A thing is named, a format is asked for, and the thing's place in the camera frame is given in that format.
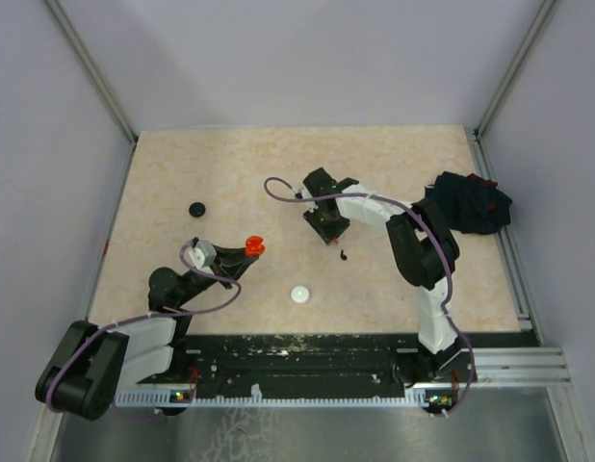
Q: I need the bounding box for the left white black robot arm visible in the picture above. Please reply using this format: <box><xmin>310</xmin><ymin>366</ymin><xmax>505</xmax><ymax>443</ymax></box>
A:
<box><xmin>34</xmin><ymin>236</ymin><xmax>265</xmax><ymax>422</ymax></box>

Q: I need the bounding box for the white slotted cable duct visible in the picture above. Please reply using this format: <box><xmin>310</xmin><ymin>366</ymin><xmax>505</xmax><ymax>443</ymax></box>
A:
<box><xmin>114</xmin><ymin>384</ymin><xmax>436</xmax><ymax>410</ymax></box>

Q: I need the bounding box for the left aluminium frame post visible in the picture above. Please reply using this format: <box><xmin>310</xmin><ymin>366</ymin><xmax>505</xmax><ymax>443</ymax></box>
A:
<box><xmin>40</xmin><ymin>0</ymin><xmax>138</xmax><ymax>145</ymax></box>

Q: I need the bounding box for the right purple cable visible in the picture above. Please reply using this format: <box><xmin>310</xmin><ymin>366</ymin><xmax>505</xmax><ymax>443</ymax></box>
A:
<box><xmin>263</xmin><ymin>176</ymin><xmax>477</xmax><ymax>419</ymax></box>

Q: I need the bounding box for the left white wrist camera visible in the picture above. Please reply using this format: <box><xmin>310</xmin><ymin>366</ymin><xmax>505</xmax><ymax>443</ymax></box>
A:
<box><xmin>187</xmin><ymin>240</ymin><xmax>217</xmax><ymax>273</ymax></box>

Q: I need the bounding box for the aluminium frame post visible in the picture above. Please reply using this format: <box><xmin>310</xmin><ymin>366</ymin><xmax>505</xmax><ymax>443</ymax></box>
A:
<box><xmin>40</xmin><ymin>0</ymin><xmax>138</xmax><ymax>145</ymax></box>
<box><xmin>473</xmin><ymin>0</ymin><xmax>558</xmax><ymax>141</ymax></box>

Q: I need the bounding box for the purple cable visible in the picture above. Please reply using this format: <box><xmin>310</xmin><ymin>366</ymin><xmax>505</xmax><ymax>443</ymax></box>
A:
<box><xmin>44</xmin><ymin>241</ymin><xmax>244</xmax><ymax>424</ymax></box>
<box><xmin>263</xmin><ymin>176</ymin><xmax>477</xmax><ymax>419</ymax></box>

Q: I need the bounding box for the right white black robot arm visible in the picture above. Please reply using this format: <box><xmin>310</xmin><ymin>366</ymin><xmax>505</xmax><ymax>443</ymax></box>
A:
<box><xmin>295</xmin><ymin>167</ymin><xmax>460</xmax><ymax>381</ymax></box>

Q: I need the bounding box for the dark navy crumpled cloth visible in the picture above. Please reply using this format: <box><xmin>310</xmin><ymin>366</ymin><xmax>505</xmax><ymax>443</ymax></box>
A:
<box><xmin>425</xmin><ymin>171</ymin><xmax>513</xmax><ymax>235</ymax></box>

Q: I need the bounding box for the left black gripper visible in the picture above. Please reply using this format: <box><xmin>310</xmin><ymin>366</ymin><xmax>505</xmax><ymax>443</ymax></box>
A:
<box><xmin>176</xmin><ymin>243</ymin><xmax>258</xmax><ymax>307</ymax></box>

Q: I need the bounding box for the right aluminium frame post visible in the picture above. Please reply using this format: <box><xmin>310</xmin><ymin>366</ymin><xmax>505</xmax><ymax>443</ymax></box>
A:
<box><xmin>473</xmin><ymin>0</ymin><xmax>558</xmax><ymax>141</ymax></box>

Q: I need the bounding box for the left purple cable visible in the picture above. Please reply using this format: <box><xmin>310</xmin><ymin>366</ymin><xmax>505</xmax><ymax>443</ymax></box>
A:
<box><xmin>44</xmin><ymin>241</ymin><xmax>244</xmax><ymax>424</ymax></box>

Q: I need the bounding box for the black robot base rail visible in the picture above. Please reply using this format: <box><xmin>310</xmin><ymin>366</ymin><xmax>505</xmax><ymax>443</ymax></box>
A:
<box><xmin>143</xmin><ymin>334</ymin><xmax>475</xmax><ymax>399</ymax></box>

